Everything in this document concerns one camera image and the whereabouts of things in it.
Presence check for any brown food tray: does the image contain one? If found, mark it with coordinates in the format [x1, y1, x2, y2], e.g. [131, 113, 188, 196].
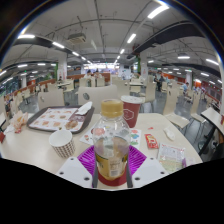
[26, 105, 96, 135]

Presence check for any crumpled white tissue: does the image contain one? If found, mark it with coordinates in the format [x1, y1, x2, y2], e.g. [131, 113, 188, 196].
[163, 126, 176, 141]

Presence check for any clear yellow-capped drink bottle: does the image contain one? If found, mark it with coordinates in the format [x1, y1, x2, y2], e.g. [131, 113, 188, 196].
[92, 98, 132, 181]

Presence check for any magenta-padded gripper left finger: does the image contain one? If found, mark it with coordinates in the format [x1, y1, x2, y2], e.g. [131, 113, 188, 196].
[55, 145, 100, 189]

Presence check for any person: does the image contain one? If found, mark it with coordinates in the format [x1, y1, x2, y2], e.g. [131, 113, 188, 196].
[154, 74, 165, 92]

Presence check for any clear printed plastic packet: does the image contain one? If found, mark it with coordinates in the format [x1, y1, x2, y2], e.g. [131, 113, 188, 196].
[157, 143, 186, 174]

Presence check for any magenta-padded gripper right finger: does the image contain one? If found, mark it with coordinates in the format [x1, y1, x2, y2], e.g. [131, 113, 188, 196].
[125, 145, 169, 189]

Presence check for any white paper napkin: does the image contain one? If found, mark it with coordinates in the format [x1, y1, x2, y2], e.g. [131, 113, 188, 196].
[75, 101, 94, 116]

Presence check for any white patterned paper cup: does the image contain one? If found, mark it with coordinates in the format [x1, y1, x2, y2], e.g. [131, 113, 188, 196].
[48, 129, 77, 159]

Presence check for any red sauce packet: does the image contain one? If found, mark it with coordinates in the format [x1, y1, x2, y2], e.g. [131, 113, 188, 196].
[144, 133, 160, 150]

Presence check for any ceiling air conditioner unit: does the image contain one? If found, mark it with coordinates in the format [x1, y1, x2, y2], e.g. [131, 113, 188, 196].
[66, 32, 87, 45]

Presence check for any fried food piece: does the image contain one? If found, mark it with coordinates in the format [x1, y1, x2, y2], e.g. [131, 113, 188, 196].
[64, 119, 79, 131]

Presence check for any red paper cup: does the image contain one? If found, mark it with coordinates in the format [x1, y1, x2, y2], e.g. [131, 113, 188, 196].
[120, 95, 144, 129]

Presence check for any beige side table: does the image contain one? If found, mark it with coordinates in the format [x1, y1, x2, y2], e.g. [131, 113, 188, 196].
[200, 106, 224, 136]

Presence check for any crumpled clear plastic wrapper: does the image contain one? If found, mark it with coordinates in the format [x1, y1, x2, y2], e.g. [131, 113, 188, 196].
[9, 110, 29, 134]

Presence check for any group of ceiling lights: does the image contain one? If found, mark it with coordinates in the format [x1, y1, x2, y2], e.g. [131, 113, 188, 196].
[0, 3, 224, 84]

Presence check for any group of beige chairs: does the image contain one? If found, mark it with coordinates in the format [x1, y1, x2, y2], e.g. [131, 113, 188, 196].
[19, 76, 208, 129]

